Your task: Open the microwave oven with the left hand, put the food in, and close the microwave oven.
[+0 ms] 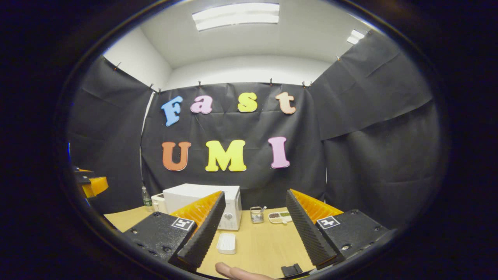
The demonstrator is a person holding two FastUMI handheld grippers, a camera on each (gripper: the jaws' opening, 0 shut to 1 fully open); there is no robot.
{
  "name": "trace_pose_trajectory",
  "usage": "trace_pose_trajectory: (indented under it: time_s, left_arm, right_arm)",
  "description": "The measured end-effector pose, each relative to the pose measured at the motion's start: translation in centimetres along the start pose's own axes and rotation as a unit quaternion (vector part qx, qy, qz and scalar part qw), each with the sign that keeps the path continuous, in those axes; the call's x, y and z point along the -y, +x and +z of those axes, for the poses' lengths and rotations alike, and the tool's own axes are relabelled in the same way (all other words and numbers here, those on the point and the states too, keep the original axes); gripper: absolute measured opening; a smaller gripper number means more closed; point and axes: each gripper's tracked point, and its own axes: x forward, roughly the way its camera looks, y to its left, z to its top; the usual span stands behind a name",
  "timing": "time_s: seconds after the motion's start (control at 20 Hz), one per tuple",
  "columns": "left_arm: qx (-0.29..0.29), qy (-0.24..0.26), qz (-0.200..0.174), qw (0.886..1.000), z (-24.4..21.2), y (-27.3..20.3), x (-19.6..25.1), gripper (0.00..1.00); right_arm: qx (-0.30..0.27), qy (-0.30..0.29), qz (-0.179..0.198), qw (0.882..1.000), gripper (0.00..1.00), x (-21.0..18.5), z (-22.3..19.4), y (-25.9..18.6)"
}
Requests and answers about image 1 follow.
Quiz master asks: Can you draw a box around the large ceiling light panel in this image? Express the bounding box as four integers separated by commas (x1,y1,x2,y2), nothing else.
191,2,281,32

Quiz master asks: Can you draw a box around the divided seasoning tray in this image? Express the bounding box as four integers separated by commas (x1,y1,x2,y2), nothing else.
268,211,293,225

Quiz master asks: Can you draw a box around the small ceiling light panel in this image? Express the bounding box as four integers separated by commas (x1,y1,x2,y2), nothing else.
346,29,365,45

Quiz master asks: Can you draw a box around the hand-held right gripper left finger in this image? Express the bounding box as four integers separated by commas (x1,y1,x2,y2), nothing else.
124,190,227,273

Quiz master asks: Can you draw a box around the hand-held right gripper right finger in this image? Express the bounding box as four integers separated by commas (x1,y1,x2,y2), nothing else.
286,189,391,271

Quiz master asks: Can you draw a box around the black backdrop cloth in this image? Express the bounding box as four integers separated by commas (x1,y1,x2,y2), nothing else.
68,29,440,230

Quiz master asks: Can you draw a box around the white rectangular dish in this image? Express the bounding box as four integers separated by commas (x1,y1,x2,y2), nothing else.
216,233,237,255

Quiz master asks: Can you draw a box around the clear plastic water bottle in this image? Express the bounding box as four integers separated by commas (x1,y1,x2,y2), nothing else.
141,186,153,212

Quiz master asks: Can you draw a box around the black table clamp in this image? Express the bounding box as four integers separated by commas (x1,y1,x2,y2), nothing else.
281,263,303,278

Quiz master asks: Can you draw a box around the white microwave oven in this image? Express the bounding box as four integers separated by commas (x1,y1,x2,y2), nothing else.
163,183,242,231

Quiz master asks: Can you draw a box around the white toaster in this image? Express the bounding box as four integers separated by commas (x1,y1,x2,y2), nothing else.
151,193,168,214

